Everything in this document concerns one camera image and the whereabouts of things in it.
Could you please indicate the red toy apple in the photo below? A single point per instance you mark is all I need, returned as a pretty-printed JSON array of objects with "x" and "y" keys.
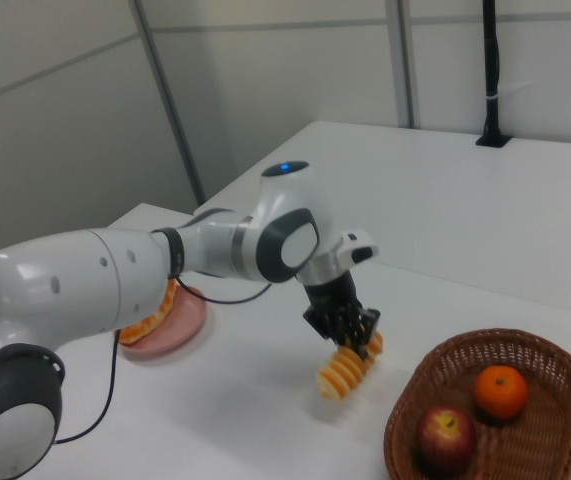
[{"x": 447, "y": 440}]

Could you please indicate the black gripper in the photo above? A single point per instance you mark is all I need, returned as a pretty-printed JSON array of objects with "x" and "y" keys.
[{"x": 332, "y": 295}]

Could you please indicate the brown woven basket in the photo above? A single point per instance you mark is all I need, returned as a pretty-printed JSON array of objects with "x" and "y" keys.
[{"x": 555, "y": 440}]

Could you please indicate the grey partition post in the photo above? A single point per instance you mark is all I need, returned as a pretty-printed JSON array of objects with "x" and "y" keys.
[
  {"x": 407, "y": 60},
  {"x": 165, "y": 85}
]

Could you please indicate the braided toy bread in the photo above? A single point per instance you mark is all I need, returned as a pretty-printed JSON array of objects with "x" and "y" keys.
[{"x": 160, "y": 315}]

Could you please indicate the toy orange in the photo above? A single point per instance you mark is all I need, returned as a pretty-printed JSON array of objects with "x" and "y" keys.
[{"x": 502, "y": 392}]

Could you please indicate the striped toy bread roll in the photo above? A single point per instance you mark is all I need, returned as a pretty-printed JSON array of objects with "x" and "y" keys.
[{"x": 337, "y": 375}]

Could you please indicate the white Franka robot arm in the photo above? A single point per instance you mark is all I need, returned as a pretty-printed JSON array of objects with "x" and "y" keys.
[{"x": 65, "y": 280}]

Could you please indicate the black pole stand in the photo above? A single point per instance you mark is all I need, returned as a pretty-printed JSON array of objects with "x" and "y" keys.
[{"x": 490, "y": 75}]

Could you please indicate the pink plate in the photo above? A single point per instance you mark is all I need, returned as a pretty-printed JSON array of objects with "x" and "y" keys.
[{"x": 185, "y": 325}]

